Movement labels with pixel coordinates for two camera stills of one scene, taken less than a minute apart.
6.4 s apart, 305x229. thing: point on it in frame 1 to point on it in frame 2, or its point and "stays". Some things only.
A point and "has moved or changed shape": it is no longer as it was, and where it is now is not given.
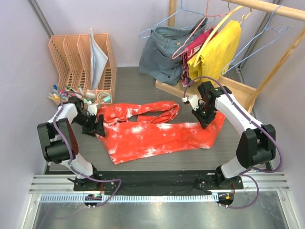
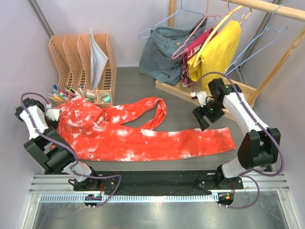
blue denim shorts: x=161 y=55 stays
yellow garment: x=223 y=50 stays
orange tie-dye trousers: x=134 y=128 has moved or changed shape
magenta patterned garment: x=193 y=49 stays
